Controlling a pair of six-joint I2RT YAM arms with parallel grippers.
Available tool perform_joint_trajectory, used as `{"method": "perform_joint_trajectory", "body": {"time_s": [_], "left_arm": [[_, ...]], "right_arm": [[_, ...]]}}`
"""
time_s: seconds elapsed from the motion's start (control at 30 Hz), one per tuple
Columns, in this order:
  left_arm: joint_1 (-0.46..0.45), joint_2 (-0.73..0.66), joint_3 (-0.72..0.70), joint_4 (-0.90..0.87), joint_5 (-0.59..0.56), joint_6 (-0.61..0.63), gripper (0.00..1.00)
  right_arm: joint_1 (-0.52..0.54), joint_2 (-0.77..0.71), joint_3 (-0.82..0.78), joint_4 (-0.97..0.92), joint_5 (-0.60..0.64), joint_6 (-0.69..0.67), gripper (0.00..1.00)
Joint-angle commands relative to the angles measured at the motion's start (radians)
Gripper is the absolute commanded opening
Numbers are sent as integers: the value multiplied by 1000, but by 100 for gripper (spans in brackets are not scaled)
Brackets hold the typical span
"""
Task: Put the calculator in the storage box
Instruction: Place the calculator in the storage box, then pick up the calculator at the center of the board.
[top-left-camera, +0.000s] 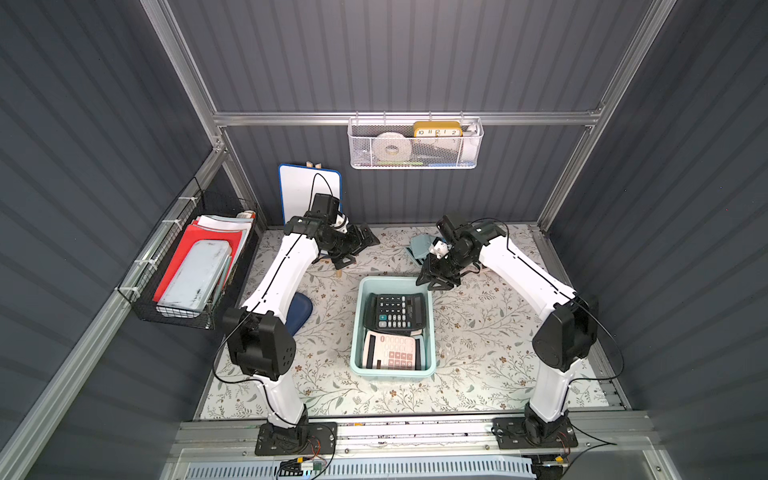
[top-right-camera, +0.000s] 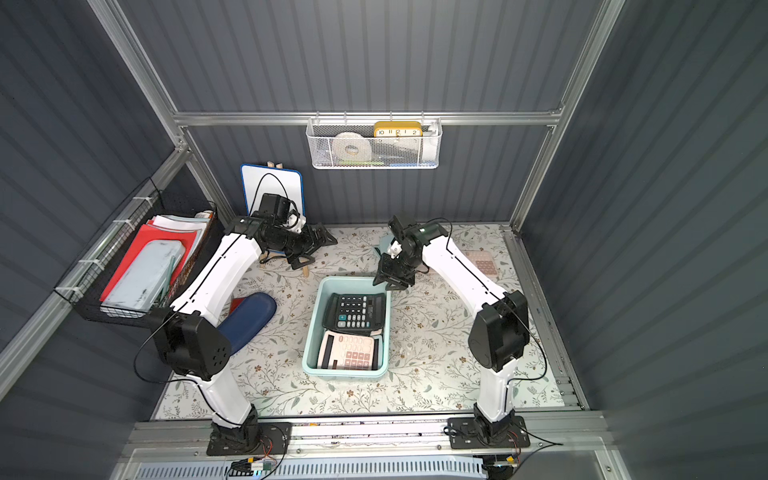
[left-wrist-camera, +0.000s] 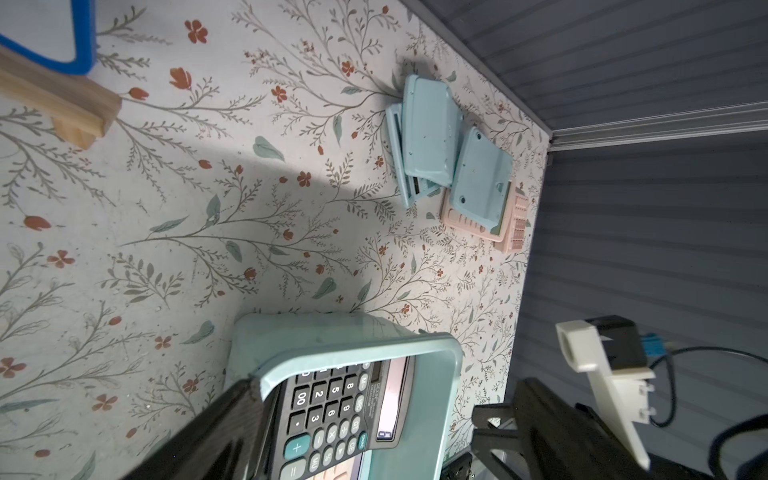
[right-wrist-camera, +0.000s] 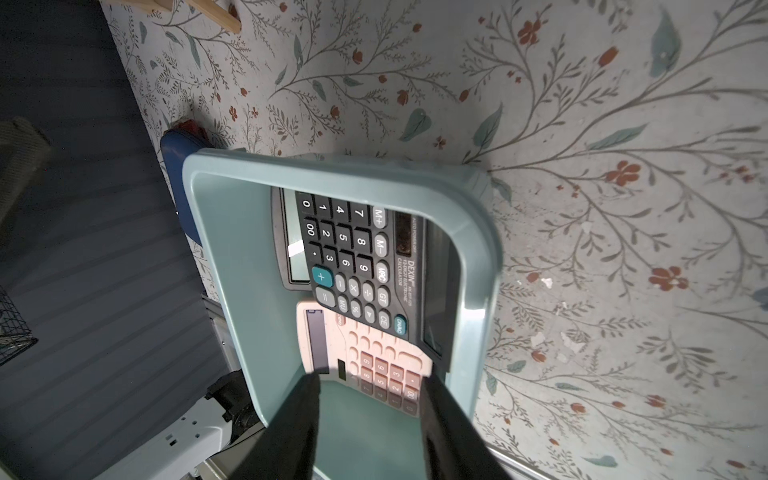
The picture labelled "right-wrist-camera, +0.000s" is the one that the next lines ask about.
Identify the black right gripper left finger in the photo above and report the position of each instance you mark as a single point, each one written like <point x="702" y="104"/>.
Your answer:
<point x="286" y="449"/>

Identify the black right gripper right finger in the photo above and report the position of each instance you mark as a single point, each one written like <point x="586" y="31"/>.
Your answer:
<point x="452" y="447"/>

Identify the pink calculator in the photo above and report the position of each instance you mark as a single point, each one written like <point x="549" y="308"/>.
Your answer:
<point x="360" y="357"/>

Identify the mint green storage box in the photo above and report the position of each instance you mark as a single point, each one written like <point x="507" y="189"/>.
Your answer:
<point x="229" y="194"/>

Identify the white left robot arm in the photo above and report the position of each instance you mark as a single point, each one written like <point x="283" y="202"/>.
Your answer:
<point x="214" y="423"/>

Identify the navy blue glasses case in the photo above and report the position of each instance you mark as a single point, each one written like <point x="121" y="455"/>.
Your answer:
<point x="175" y="146"/>

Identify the small red notebook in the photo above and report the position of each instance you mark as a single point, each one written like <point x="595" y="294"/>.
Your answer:
<point x="192" y="127"/>

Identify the wooden easel stand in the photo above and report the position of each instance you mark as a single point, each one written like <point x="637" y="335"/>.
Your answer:
<point x="210" y="9"/>

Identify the black wire side basket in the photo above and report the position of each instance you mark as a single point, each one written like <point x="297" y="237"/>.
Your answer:
<point x="16" y="336"/>

